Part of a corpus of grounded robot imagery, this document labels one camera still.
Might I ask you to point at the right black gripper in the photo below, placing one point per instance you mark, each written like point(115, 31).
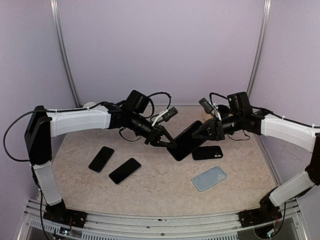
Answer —
point(215, 128)

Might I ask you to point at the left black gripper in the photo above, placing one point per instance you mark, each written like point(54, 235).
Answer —
point(155, 139)

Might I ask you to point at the silver edged smartphone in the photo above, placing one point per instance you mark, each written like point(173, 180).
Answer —
point(124, 171)

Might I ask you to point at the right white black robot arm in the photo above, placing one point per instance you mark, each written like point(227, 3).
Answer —
point(261, 121)

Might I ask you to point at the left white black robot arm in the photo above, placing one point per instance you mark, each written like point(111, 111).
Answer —
point(46, 124)

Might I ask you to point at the light blue phone case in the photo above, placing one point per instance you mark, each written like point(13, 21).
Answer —
point(209, 178)

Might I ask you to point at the beige plate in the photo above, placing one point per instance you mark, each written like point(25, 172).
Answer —
point(208, 116)

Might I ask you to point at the black mug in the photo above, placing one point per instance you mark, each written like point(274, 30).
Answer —
point(224, 110)

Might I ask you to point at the blue edged smartphone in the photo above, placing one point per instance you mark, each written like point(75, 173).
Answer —
point(101, 159)

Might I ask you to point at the light blue mug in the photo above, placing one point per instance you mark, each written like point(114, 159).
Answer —
point(89, 104)

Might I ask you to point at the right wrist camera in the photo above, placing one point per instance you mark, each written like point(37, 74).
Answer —
point(210, 109)

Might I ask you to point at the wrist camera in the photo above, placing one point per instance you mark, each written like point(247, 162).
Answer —
point(210, 109)
point(165, 116)

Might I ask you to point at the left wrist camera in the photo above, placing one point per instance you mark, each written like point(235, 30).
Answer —
point(165, 116)

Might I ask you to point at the front aluminium rail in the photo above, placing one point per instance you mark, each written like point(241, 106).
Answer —
point(101, 224)

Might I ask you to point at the right aluminium frame post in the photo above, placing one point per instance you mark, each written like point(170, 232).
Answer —
point(260, 46)

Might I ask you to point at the aluminium frame post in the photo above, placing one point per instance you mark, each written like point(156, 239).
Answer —
point(260, 46)
point(54, 5)

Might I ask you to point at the left aluminium frame post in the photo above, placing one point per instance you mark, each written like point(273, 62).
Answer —
point(54, 5)

